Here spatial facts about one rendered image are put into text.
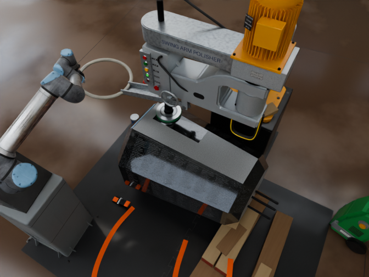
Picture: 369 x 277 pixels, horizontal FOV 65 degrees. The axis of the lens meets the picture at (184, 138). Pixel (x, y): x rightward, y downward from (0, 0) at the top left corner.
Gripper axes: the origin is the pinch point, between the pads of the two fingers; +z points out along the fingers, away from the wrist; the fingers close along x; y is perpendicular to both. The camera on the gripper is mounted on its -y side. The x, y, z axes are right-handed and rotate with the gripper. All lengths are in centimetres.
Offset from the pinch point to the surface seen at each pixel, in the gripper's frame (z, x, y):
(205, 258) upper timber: 61, 117, 136
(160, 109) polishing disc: 2, 75, 28
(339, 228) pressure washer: 72, 240, 104
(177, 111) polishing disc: 1, 90, 30
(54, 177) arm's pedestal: 2, 1, 94
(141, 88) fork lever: -6, 58, 11
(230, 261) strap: 60, 138, 138
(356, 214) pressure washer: 42, 242, 99
